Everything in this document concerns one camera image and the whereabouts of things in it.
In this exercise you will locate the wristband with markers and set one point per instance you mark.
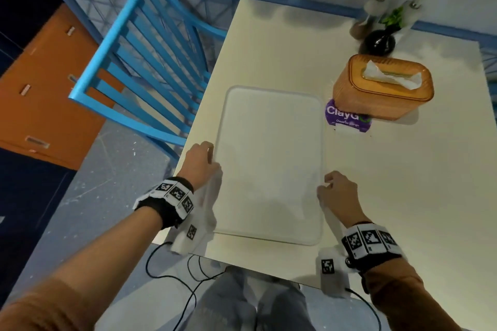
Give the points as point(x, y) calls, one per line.
point(171, 197)
point(371, 245)

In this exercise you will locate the left wristband with markers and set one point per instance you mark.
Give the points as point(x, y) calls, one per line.
point(171, 197)

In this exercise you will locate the person's left hand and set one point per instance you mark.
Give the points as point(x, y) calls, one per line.
point(196, 166)

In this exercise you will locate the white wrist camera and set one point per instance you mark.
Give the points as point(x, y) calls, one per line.
point(334, 276)
point(194, 226)

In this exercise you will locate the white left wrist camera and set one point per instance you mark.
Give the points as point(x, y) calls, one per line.
point(194, 226)

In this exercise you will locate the orange wicker tissue box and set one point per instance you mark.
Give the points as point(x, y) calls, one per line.
point(378, 100)

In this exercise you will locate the person's left forearm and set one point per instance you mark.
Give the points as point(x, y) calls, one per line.
point(93, 268)

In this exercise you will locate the white tissue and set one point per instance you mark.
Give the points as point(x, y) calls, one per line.
point(374, 71)

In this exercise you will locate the green plant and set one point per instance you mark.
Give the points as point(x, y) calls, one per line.
point(394, 18)

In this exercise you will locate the person's right forearm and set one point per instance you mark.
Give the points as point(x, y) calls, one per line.
point(403, 299)

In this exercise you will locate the blue wooden chair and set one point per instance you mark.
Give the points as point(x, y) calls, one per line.
point(128, 71)

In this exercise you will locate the right wristband with markers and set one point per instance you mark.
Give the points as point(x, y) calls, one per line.
point(371, 245)

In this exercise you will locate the person's right thumb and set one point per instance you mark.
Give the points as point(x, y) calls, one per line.
point(323, 193)

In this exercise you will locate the black round vase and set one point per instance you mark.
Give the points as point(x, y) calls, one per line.
point(379, 43)

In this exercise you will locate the white plastic tray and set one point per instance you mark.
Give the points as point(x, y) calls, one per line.
point(270, 164)

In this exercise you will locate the person's legs in jeans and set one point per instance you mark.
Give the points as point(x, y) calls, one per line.
point(233, 303)

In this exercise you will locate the person's left fingers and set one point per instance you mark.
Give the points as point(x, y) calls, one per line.
point(209, 150)

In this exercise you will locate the orange drawer cabinet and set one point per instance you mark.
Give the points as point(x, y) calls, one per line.
point(42, 109)

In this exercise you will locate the purple wipes packet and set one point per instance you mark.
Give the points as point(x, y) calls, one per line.
point(343, 115)

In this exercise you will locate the person's right hand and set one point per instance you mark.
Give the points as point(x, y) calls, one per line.
point(346, 201)

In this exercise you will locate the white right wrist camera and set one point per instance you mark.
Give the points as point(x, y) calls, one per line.
point(334, 276)

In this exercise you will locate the white and brown grinder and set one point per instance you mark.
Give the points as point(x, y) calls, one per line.
point(372, 5)

